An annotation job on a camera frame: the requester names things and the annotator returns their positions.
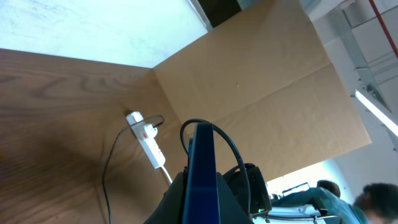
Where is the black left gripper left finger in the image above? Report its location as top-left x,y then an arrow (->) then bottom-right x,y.
144,171 -> 187,224

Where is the blue Galaxy smartphone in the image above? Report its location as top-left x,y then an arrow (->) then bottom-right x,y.
182,123 -> 220,224

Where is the black right camera cable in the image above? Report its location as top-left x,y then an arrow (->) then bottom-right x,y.
179,118 -> 252,215

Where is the black USB charging cable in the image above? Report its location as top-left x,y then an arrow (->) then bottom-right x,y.
102,114 -> 165,224

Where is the ceiling fluorescent light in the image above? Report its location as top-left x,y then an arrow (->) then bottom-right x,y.
354,88 -> 397,136

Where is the white USB charger plug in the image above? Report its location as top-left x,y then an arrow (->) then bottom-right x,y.
139,124 -> 158,140

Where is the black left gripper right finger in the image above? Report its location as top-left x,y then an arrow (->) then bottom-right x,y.
216,172 -> 252,224

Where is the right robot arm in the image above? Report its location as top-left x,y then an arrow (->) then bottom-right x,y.
223,163 -> 345,223

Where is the white power strip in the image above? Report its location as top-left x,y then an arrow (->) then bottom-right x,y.
126,111 -> 165,169

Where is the person in teal shirt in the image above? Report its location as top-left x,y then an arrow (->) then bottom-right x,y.
272,187 -> 369,224

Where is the white power strip cord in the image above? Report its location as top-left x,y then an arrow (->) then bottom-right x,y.
160,165 -> 174,185

